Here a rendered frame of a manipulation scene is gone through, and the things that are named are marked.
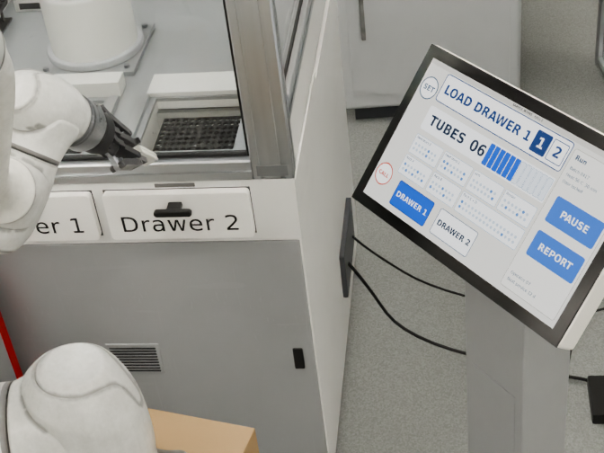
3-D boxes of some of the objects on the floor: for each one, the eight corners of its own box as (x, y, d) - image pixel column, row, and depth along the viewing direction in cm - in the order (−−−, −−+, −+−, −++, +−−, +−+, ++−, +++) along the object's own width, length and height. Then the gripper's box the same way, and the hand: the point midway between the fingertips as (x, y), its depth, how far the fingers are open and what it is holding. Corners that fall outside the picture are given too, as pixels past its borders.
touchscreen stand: (479, 717, 225) (474, 347, 163) (345, 567, 256) (298, 208, 194) (653, 582, 245) (708, 207, 183) (510, 458, 276) (515, 101, 214)
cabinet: (341, 499, 271) (307, 239, 222) (-64, 492, 286) (-178, 247, 237) (363, 249, 346) (342, 13, 297) (41, 254, 360) (-28, 31, 312)
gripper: (115, 151, 187) (178, 182, 209) (93, 84, 191) (156, 121, 213) (77, 171, 189) (144, 199, 211) (56, 103, 193) (123, 138, 215)
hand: (142, 155), depth 209 cm, fingers closed
